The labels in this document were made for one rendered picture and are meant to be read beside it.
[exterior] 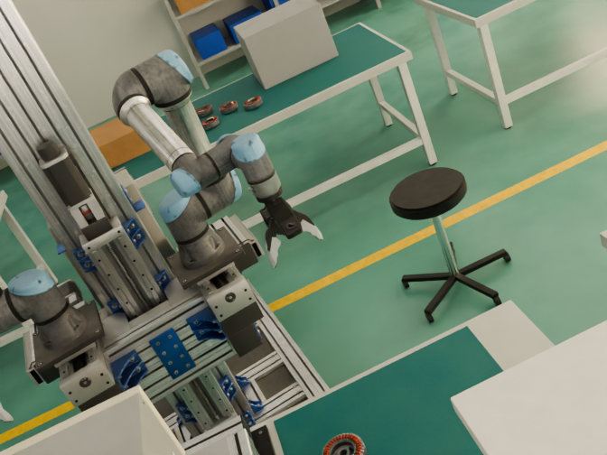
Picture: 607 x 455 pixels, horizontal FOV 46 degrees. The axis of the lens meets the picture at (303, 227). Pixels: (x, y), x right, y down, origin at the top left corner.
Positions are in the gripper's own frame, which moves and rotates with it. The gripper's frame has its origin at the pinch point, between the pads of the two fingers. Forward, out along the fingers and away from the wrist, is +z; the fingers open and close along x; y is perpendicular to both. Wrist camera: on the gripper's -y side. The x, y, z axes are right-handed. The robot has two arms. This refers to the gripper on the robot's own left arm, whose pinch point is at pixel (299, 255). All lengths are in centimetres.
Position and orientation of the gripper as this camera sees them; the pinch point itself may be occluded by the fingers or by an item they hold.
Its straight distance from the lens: 188.2
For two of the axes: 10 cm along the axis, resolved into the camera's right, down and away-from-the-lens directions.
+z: 3.6, 7.9, 4.9
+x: -8.5, 4.9, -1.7
